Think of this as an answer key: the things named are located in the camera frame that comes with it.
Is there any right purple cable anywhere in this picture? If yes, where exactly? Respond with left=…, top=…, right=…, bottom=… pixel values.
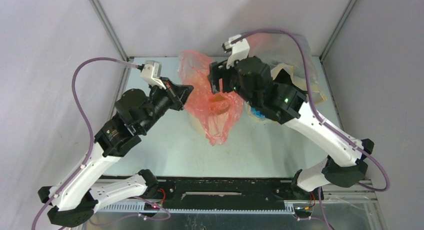
left=228, top=28, right=391, bottom=230

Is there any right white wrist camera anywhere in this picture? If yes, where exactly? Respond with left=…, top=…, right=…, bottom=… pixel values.
left=222, top=35, right=250, bottom=69

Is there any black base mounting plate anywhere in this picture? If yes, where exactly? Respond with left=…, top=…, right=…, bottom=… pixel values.
left=127, top=176, right=324, bottom=212

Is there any right circuit board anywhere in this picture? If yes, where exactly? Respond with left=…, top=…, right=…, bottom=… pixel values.
left=294, top=206, right=313, bottom=220

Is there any large translucent storage bag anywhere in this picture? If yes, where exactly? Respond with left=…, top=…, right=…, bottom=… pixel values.
left=246, top=33, right=327, bottom=104

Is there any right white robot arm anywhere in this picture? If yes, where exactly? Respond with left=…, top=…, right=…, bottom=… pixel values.
left=207, top=57, right=374, bottom=199

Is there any blue plastic trash bag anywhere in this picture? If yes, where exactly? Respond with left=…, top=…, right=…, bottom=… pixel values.
left=250, top=108, right=266, bottom=120

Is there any black plastic trash bag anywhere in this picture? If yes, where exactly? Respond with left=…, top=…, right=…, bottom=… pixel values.
left=271, top=69, right=295, bottom=87

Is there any left circuit board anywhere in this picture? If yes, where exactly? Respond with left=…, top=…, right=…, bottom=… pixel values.
left=143, top=203, right=162, bottom=211

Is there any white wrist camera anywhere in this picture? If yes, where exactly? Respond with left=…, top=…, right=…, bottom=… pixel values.
left=222, top=35, right=250, bottom=69
left=140, top=60, right=166, bottom=89

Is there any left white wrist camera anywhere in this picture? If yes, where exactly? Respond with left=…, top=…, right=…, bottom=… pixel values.
left=140, top=60, right=166, bottom=89

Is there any aluminium frame rail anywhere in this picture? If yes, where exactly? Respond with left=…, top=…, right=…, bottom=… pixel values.
left=76, top=178, right=379, bottom=216

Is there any circuit board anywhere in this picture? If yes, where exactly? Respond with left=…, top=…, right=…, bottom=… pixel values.
left=143, top=203, right=162, bottom=211
left=294, top=206, right=313, bottom=220

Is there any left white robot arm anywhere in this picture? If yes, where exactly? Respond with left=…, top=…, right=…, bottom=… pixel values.
left=38, top=77, right=194, bottom=227

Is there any red plastic trash bag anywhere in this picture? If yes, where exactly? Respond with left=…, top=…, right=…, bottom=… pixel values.
left=178, top=50, right=244, bottom=146

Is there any beige plastic trash bin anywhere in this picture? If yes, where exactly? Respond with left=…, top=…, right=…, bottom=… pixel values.
left=188, top=114, right=233, bottom=136

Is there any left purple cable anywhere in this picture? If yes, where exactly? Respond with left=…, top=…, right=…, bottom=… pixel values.
left=30, top=57, right=172, bottom=230

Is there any purple cable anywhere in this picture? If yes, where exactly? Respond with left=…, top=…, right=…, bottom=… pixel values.
left=30, top=57, right=172, bottom=230
left=228, top=28, right=391, bottom=230

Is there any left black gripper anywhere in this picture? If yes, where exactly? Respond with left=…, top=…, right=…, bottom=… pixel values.
left=138, top=77, right=195, bottom=133

